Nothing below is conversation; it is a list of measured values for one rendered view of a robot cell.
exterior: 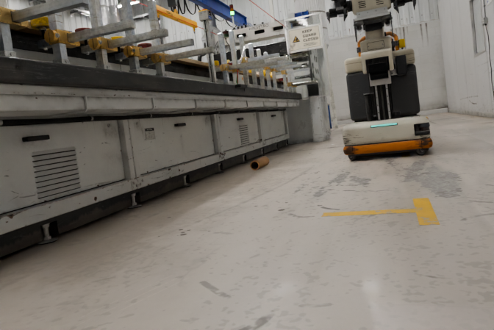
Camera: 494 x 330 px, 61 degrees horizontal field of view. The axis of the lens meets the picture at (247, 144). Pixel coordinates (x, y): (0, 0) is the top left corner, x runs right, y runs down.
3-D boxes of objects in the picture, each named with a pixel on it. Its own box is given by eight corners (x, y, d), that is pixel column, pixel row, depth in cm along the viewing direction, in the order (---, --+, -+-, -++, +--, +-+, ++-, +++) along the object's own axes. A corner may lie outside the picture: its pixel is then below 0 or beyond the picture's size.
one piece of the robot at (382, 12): (356, 43, 320) (353, 15, 319) (394, 37, 311) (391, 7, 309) (354, 40, 305) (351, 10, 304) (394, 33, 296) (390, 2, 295)
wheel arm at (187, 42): (195, 47, 203) (193, 38, 203) (191, 46, 200) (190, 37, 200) (119, 62, 218) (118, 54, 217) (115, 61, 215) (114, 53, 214)
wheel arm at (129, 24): (136, 31, 156) (134, 19, 156) (131, 29, 153) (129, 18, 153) (45, 51, 171) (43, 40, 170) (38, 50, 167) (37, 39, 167)
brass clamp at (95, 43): (118, 51, 192) (117, 40, 192) (99, 47, 179) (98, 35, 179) (107, 53, 194) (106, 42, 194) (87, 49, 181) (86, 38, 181)
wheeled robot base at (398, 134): (352, 148, 382) (349, 121, 381) (428, 142, 360) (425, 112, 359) (342, 158, 319) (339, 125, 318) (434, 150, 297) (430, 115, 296)
